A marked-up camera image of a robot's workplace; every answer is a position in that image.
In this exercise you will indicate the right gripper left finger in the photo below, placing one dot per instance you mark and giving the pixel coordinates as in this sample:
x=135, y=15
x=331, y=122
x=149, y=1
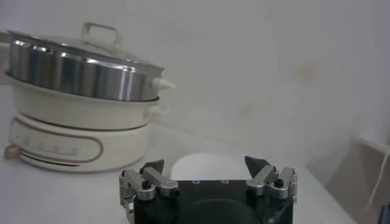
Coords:
x=161, y=182

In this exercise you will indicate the cream electric cooker base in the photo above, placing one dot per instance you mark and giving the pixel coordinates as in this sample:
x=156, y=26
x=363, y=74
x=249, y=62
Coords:
x=76, y=143

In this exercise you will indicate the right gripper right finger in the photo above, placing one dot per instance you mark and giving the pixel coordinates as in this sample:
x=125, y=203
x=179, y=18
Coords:
x=262, y=181

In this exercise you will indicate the stainless steel steamer basket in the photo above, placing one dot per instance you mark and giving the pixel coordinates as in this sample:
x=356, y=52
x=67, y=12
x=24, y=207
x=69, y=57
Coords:
x=76, y=79

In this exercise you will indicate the white round plate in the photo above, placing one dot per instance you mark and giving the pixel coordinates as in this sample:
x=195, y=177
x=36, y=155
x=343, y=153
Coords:
x=210, y=167

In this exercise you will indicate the round glass lid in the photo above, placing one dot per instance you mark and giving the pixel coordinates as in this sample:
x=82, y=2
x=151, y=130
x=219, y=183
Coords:
x=91, y=51

